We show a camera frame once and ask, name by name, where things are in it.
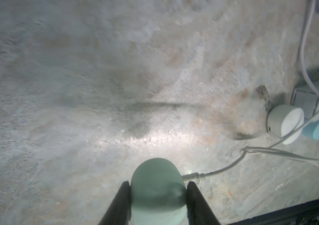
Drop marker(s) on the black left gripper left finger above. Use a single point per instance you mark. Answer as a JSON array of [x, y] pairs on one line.
[[119, 211]]

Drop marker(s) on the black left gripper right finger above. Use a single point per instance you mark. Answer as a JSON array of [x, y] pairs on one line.
[[199, 212]]

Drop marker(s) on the green earbud case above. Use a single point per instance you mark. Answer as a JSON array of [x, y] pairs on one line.
[[158, 194]]

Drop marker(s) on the white earbud case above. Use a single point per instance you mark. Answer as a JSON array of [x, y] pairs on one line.
[[283, 119]]

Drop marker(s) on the white power strip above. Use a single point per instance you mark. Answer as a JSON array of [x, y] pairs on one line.
[[304, 98]]

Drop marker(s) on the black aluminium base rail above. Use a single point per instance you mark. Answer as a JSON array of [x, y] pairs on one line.
[[302, 214]]

